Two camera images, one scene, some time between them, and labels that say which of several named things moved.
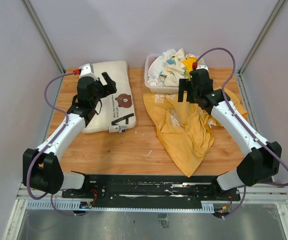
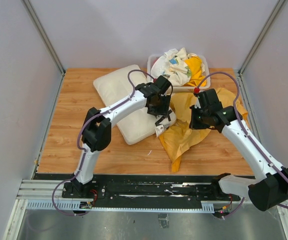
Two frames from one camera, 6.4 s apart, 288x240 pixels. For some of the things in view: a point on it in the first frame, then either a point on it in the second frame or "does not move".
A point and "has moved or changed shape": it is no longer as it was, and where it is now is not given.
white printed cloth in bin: (168, 69) does not move
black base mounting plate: (153, 187) does not move
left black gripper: (110, 88) -> (164, 109)
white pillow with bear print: (116, 110) has moved or changed shape
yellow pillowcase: (183, 128) has moved or changed shape
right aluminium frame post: (240, 79) does not move
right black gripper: (183, 86) -> (193, 124)
